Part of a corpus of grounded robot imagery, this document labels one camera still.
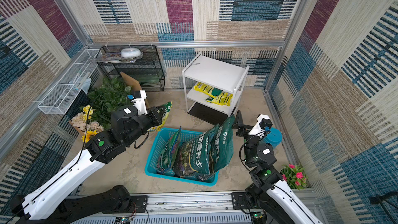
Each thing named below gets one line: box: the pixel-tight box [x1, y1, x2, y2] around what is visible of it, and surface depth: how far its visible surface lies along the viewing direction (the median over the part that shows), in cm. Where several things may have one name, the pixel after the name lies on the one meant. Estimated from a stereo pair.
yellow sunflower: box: [80, 129, 99, 144], surface depth 71 cm
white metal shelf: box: [181, 51, 250, 118], surface depth 87 cm
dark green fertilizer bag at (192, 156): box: [173, 123, 220, 181], surface depth 70 cm
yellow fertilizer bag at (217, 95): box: [193, 81, 233, 107], surface depth 91 cm
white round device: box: [120, 47, 142, 59], surface depth 90 cm
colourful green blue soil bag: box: [156, 125, 182, 175], surface depth 76 cm
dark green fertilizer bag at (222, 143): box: [209, 114, 236, 173], surface depth 65 cm
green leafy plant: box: [81, 76, 134, 130], surface depth 85 cm
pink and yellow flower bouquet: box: [70, 104, 105, 133], surface depth 77 cm
